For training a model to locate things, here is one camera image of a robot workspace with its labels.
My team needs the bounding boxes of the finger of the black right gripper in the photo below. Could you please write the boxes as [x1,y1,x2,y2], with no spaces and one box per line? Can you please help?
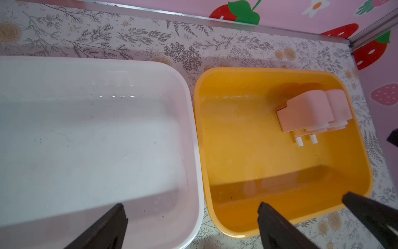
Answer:
[342,192,398,249]
[387,129,398,146]

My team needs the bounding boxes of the yellow plastic storage box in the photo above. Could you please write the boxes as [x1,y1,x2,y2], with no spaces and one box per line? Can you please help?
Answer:
[194,67,373,239]

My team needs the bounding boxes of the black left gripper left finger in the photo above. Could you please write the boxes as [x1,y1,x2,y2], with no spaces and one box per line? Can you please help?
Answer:
[66,203,128,249]

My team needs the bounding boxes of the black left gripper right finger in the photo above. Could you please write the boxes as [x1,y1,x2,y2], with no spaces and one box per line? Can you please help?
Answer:
[258,202,317,249]

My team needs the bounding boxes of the white plastic storage box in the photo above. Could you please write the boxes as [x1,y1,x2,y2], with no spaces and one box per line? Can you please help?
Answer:
[1,56,204,249]

